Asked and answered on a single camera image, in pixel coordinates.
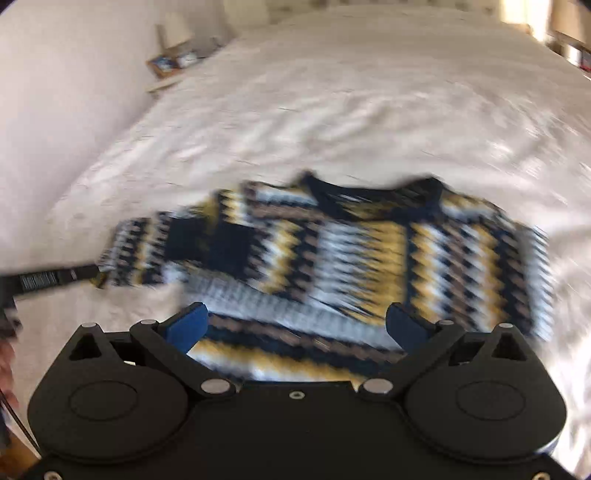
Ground white lampshade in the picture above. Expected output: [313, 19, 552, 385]
[156, 11, 193, 51]

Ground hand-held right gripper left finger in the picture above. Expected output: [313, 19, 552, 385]
[67, 302, 236, 400]

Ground blue picture frame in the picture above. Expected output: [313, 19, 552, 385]
[150, 54, 179, 77]

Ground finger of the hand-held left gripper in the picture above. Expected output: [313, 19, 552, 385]
[59, 264, 108, 291]

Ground white bed cover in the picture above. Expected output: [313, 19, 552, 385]
[0, 4, 591, 464]

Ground wooden nightstand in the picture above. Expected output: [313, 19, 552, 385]
[146, 39, 219, 96]

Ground navy yellow patterned knit sweater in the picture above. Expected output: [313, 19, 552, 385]
[96, 170, 556, 385]

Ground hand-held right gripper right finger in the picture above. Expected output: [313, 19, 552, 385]
[358, 303, 533, 400]

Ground tufted beige headboard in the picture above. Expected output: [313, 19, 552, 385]
[222, 0, 504, 26]

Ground black cable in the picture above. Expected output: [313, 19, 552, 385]
[0, 390, 42, 457]

